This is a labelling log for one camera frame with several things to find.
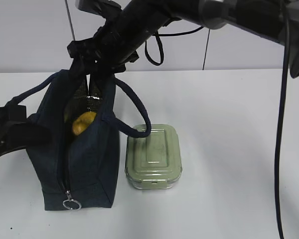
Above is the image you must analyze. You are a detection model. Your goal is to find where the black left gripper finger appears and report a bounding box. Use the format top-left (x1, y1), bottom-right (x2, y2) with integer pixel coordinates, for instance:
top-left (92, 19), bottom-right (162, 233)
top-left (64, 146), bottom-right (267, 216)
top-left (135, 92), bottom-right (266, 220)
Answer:
top-left (0, 123), bottom-right (52, 157)
top-left (0, 105), bottom-right (26, 129)

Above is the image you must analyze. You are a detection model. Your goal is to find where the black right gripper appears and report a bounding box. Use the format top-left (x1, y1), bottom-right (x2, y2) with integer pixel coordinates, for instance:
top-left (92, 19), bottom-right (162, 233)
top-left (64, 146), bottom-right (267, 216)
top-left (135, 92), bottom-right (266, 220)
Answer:
top-left (67, 27), bottom-right (139, 94)

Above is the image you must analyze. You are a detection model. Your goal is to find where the yellow pear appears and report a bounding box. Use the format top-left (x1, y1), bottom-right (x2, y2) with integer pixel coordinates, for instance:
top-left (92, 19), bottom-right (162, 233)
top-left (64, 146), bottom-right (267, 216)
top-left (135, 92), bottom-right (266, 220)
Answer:
top-left (72, 112), bottom-right (97, 136)

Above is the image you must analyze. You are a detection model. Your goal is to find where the dark blue lunch bag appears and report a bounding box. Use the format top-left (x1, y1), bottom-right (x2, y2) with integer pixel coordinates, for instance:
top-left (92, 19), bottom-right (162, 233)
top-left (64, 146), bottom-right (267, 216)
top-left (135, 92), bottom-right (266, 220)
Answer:
top-left (10, 69), bottom-right (152, 212)

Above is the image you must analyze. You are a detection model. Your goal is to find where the green lidded glass container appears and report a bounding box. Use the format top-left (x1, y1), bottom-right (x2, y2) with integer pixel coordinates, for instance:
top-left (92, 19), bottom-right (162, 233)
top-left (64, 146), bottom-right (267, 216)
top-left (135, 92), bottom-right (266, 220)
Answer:
top-left (125, 124), bottom-right (182, 190)

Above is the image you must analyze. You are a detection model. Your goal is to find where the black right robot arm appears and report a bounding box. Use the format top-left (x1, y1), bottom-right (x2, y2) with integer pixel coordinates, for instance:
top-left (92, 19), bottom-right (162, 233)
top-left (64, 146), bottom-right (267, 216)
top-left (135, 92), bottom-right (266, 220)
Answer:
top-left (67, 0), bottom-right (299, 78)

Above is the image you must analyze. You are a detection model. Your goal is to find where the black cable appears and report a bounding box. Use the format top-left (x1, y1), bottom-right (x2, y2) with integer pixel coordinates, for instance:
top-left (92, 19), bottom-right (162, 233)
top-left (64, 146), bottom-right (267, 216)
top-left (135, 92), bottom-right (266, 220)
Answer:
top-left (274, 14), bottom-right (291, 239)

